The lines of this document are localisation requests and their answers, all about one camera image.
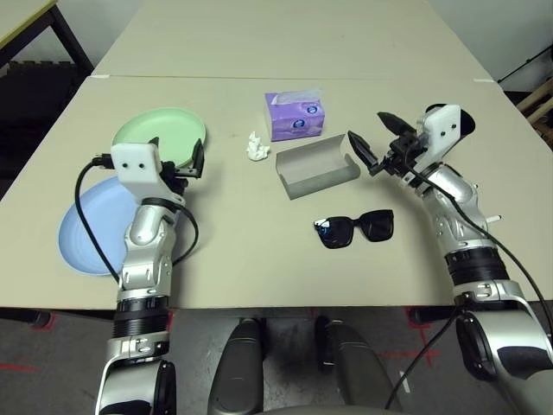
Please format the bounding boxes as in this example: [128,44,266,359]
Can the white tissue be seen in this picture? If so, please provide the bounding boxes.
[245,131,271,162]

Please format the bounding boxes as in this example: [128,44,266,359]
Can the grey glasses case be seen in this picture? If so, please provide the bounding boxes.
[275,132,361,202]

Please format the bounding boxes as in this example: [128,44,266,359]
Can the red floor tape corner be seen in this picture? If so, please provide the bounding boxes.
[404,307,433,330]
[29,314,56,331]

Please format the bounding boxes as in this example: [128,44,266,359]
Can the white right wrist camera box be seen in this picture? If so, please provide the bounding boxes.
[414,103,463,172]

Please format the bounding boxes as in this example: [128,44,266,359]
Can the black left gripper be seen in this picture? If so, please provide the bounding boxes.
[149,136,206,199]

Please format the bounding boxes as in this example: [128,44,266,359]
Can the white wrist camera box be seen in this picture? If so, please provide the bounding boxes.
[414,103,463,172]
[110,143,185,207]

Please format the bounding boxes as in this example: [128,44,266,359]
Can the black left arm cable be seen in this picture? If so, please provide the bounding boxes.
[74,152,200,282]

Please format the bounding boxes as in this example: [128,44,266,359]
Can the grey robot torso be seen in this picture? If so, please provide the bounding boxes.
[257,404,398,415]

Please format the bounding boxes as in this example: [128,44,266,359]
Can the grey robot right leg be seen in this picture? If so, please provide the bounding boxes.
[314,316,403,415]

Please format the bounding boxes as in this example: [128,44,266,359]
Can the grey robot leg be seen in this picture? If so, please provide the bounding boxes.
[314,316,403,415]
[207,318,265,415]

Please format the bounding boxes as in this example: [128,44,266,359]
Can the blue plastic plate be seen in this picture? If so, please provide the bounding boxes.
[58,175,143,277]

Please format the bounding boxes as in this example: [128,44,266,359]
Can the red floor tape cross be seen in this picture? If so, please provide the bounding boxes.
[379,344,441,369]

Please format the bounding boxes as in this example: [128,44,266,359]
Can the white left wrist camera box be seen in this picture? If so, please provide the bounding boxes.
[110,143,185,207]

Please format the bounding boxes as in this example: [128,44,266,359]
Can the green plastic plate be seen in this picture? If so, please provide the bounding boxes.
[111,106,207,170]

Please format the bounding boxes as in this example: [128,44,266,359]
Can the black table foot bar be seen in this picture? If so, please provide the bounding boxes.
[408,304,459,328]
[51,307,120,322]
[0,307,53,329]

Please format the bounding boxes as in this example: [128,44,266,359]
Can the side table with black frame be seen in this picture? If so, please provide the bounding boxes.
[0,0,95,81]

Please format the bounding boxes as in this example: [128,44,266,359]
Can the black foam floor mat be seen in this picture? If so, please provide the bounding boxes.
[0,60,92,174]

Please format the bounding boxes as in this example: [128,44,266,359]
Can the black sunglasses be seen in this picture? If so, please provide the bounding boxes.
[313,208,395,250]

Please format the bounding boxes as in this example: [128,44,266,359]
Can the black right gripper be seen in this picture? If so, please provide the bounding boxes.
[347,111,429,179]

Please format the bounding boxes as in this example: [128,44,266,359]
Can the wooden stool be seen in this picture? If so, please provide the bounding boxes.
[520,80,553,144]

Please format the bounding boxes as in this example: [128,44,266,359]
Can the black stand rod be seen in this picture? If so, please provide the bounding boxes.
[496,41,553,86]

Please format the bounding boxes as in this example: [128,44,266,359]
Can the purple tissue box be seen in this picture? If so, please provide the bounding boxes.
[263,88,326,143]

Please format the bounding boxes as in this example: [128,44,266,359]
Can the grey robot left leg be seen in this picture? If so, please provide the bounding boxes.
[207,318,265,415]

